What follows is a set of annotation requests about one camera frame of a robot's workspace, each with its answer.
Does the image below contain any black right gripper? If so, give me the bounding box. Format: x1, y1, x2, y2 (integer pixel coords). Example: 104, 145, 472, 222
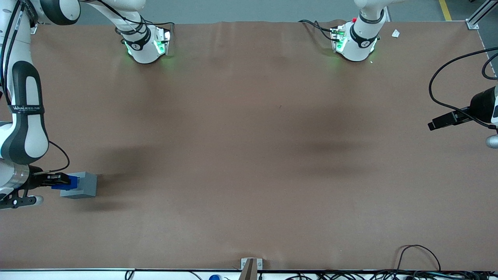
28, 166, 72, 189

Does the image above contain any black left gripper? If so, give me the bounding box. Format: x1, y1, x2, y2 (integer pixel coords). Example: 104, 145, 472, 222
428, 86, 495, 131

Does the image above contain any blue plastic part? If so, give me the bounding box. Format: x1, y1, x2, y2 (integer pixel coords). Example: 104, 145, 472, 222
52, 176, 80, 191

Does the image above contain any gray square base block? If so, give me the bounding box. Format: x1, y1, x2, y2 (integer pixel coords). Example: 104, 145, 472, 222
60, 172, 98, 199

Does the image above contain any brown table cover sheet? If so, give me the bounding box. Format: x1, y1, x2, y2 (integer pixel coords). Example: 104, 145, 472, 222
0, 19, 498, 271

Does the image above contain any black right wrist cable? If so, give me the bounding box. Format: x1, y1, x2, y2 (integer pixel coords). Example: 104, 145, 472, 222
39, 141, 70, 173

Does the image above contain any long black left wrist cable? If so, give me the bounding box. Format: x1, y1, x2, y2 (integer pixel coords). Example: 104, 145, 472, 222
429, 47, 498, 129

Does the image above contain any short black cable loop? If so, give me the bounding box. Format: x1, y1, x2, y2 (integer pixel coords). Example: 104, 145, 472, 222
482, 52, 498, 80

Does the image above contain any arched black cable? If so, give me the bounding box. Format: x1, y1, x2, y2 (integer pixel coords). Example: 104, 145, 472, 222
395, 245, 441, 273

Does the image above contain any tangled black cable bundle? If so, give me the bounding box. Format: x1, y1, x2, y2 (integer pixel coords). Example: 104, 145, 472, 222
284, 269, 498, 280

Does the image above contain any black left arm base cable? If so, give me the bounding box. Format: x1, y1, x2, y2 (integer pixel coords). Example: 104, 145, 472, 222
299, 19, 339, 41

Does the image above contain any black arm base cable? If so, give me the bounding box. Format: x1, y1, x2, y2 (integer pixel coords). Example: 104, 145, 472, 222
299, 19, 339, 41
97, 0, 174, 35

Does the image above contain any black right arm base cable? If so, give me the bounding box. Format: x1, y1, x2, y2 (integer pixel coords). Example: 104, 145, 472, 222
97, 0, 174, 35

